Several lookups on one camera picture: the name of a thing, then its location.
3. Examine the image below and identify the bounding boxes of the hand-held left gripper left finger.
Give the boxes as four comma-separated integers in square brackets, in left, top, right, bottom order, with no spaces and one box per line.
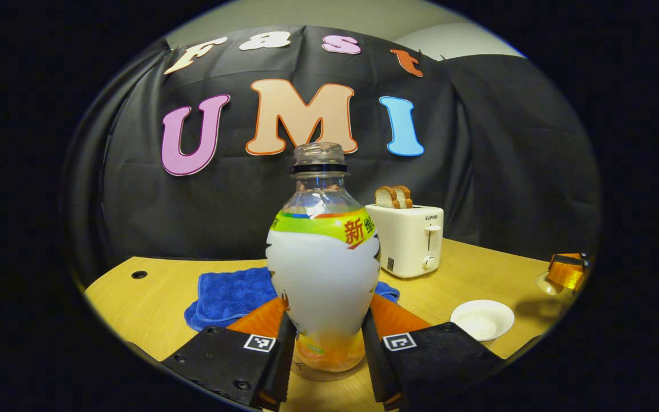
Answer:
[161,296,297,411]

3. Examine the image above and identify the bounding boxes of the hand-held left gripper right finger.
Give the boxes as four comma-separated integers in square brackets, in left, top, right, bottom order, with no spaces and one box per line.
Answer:
[362,293,505,411]

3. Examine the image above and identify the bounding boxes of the clear plastic water bottle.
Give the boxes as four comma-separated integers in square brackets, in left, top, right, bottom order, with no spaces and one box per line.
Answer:
[265,142,382,374]

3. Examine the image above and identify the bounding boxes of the beige ceramic teacup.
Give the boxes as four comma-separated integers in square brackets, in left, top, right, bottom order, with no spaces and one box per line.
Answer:
[450,299,515,344]

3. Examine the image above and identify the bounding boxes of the blue folded towel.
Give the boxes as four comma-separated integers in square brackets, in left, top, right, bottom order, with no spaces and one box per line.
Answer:
[185,267,402,332]

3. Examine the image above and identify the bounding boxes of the white toaster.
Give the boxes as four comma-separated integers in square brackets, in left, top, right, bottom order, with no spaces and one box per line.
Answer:
[365,204,444,279]

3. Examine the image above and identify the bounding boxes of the black backdrop cloth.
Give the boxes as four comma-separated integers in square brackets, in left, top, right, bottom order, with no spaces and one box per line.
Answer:
[66,26,602,287]

